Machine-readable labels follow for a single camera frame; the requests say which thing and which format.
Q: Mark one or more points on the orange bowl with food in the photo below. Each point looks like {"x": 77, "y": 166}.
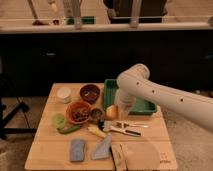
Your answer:
{"x": 78, "y": 112}

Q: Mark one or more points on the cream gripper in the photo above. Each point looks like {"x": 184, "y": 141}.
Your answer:
{"x": 123, "y": 112}

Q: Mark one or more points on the blue sponge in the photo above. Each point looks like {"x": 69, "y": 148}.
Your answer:
{"x": 77, "y": 150}

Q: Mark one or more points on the wooden block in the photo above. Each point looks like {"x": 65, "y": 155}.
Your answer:
{"x": 118, "y": 157}

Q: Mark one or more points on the light green plastic lid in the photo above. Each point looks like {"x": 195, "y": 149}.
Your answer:
{"x": 58, "y": 121}

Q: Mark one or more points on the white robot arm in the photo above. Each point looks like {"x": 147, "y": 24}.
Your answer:
{"x": 134, "y": 83}

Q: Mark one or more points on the green box on counter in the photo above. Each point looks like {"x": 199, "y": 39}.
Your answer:
{"x": 84, "y": 20}

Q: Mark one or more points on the silver fork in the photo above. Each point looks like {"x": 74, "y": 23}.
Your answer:
{"x": 124, "y": 125}

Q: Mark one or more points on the green chili pepper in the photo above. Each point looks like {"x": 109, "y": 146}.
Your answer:
{"x": 69, "y": 130}

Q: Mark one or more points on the person in dark clothes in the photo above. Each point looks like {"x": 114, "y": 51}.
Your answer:
{"x": 146, "y": 11}

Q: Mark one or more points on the purple bowl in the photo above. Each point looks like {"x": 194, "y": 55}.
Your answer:
{"x": 90, "y": 93}

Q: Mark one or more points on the small metal cup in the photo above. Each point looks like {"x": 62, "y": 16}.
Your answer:
{"x": 95, "y": 115}

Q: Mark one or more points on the orange apple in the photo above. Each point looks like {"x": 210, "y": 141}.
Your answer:
{"x": 112, "y": 112}

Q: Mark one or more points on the green plastic tray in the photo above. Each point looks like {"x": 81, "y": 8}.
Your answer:
{"x": 140, "y": 107}

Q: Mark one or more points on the dark cabinet counter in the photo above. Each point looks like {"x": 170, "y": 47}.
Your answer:
{"x": 35, "y": 58}

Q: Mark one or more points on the white cup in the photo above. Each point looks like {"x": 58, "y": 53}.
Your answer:
{"x": 64, "y": 94}

